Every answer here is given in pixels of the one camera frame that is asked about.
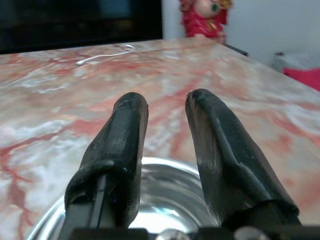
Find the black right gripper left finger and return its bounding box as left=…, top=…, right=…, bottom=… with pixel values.
left=59, top=91, right=150, bottom=230

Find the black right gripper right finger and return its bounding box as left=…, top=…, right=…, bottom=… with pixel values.
left=184, top=88, right=302, bottom=229

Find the round steel bowl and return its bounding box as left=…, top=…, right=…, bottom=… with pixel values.
left=26, top=156, right=223, bottom=240

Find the red pillow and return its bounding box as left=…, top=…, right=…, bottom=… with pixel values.
left=283, top=66, right=320, bottom=92

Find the black television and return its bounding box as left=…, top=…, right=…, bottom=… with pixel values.
left=0, top=0, right=164, bottom=55

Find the red laughing buddha statue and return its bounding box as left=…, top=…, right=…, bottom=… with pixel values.
left=178, top=0, right=235, bottom=43

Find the thin white cable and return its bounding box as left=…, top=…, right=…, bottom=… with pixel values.
left=75, top=44, right=136, bottom=67

